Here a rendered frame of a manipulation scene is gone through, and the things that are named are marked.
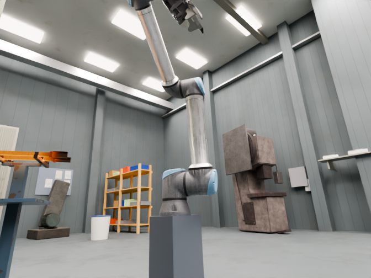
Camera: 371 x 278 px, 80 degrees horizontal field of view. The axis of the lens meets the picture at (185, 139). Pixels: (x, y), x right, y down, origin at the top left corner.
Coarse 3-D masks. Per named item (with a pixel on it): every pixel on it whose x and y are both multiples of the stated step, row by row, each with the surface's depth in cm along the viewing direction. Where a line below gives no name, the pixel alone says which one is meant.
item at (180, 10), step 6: (162, 0) 94; (168, 0) 94; (174, 0) 94; (180, 0) 92; (168, 6) 96; (174, 6) 92; (180, 6) 92; (186, 6) 92; (174, 12) 93; (180, 12) 93; (174, 18) 97; (180, 18) 94; (180, 24) 99
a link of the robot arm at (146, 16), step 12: (132, 0) 108; (144, 0) 109; (144, 12) 112; (144, 24) 116; (156, 24) 118; (156, 36) 120; (156, 48) 124; (156, 60) 130; (168, 60) 132; (168, 72) 134; (168, 84) 138; (180, 96) 143
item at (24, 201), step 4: (0, 200) 114; (4, 200) 115; (8, 200) 116; (12, 200) 116; (16, 200) 117; (20, 200) 117; (24, 200) 118; (28, 200) 118; (32, 200) 119; (36, 200) 122; (40, 200) 130; (44, 200) 138; (0, 204) 129; (4, 204) 131; (24, 204) 139; (28, 204) 141; (32, 204) 142; (36, 204) 144; (40, 204) 146; (44, 204) 148; (48, 204) 150
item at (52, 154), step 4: (0, 152) 126; (4, 152) 127; (8, 152) 128; (12, 152) 128; (16, 152) 129; (20, 152) 130; (24, 152) 130; (28, 152) 131; (32, 152) 132; (40, 152) 133; (44, 152) 134; (48, 152) 134; (52, 152) 135; (56, 152) 137; (60, 152) 137; (64, 152) 138; (32, 156) 133; (40, 156) 134; (44, 156) 134; (48, 156) 135; (52, 156) 135; (56, 156) 136; (60, 156) 137; (64, 156) 137
